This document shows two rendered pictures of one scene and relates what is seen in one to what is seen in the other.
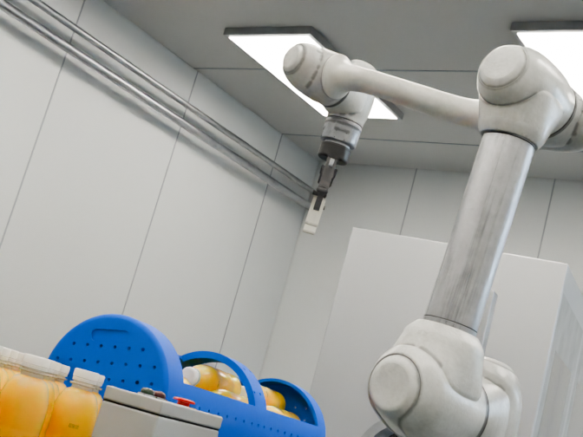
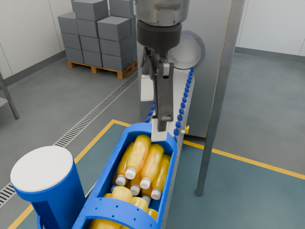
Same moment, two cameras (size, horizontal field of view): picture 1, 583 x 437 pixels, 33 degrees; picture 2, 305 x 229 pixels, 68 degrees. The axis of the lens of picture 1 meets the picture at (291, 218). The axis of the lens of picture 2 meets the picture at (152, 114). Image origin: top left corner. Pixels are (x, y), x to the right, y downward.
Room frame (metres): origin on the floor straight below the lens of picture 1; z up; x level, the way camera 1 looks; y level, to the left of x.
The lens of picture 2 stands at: (1.86, 0.03, 1.88)
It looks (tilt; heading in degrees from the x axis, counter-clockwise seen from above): 36 degrees down; 348
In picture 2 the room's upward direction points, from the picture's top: straight up
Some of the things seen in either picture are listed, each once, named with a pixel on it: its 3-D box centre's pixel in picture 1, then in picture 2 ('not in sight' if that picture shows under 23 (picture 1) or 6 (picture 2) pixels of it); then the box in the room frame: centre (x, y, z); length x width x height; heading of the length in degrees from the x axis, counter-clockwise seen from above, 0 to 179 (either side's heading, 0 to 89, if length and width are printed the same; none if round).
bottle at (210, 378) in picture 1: (210, 382); (113, 216); (2.28, 0.08, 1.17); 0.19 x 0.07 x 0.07; 154
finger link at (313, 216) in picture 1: (315, 211); (159, 127); (2.18, -0.05, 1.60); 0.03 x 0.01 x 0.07; 89
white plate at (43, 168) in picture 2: not in sight; (42, 166); (2.68, 0.40, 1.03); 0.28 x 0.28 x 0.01
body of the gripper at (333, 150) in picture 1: (330, 163); (157, 46); (2.24, -0.06, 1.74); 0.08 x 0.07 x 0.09; 179
